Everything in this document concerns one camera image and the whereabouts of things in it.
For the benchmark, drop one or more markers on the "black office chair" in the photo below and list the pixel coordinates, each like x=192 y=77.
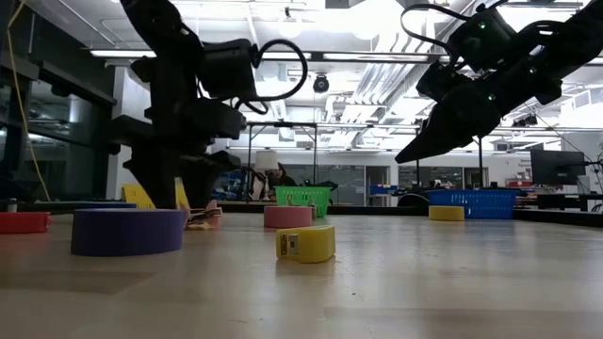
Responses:
x=413 y=200

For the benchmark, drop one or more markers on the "pink staple remover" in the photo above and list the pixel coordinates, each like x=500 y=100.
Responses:
x=207 y=220

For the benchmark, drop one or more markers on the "small grey canister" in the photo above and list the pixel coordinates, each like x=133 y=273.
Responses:
x=12 y=205

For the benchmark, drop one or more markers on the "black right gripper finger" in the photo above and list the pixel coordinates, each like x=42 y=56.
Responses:
x=452 y=127

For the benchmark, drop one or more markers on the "green plastic basket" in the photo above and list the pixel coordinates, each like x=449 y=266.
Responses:
x=304 y=198

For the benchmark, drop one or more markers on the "purple tape roll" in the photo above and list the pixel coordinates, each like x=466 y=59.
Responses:
x=127 y=233

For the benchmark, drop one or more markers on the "yellow plastic basket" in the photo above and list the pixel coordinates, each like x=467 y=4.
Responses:
x=132 y=198

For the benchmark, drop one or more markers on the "black computer monitor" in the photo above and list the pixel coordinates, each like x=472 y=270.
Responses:
x=558 y=167

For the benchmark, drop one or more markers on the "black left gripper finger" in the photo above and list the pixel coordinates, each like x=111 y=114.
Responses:
x=205 y=174
x=158 y=183

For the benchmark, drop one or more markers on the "blue plastic basket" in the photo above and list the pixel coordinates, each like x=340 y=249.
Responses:
x=471 y=203

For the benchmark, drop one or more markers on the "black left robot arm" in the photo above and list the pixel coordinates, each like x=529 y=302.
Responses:
x=165 y=56

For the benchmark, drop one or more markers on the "black aluminium table frame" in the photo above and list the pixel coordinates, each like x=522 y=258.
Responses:
x=367 y=209

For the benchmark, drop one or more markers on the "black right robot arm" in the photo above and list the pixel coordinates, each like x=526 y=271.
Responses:
x=575 y=37

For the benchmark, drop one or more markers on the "pink tape roll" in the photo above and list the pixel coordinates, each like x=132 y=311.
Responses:
x=287 y=217

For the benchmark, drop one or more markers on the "white lamp shade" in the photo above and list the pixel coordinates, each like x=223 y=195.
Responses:
x=266 y=160

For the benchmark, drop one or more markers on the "black overhead frame bar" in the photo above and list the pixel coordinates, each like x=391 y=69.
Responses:
x=316 y=56

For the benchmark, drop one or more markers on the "person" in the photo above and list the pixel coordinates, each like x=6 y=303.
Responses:
x=282 y=178

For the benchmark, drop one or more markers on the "yellow tape roll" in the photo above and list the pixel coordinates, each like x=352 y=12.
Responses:
x=446 y=213

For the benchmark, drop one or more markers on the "black distant rig frame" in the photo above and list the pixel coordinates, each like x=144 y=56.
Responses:
x=282 y=124
x=480 y=165

